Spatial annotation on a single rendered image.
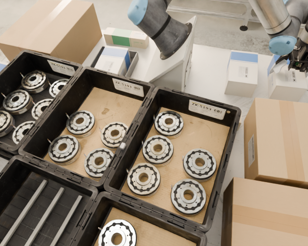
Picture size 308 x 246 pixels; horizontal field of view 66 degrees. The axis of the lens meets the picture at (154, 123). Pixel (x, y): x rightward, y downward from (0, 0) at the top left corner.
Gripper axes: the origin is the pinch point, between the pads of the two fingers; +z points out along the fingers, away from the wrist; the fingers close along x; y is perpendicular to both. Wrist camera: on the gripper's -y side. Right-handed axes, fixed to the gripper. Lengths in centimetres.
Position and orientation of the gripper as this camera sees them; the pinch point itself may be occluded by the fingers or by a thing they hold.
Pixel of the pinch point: (287, 74)
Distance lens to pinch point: 121.8
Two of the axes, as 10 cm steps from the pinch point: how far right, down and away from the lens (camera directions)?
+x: 9.8, 1.5, -1.6
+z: 0.6, 5.4, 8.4
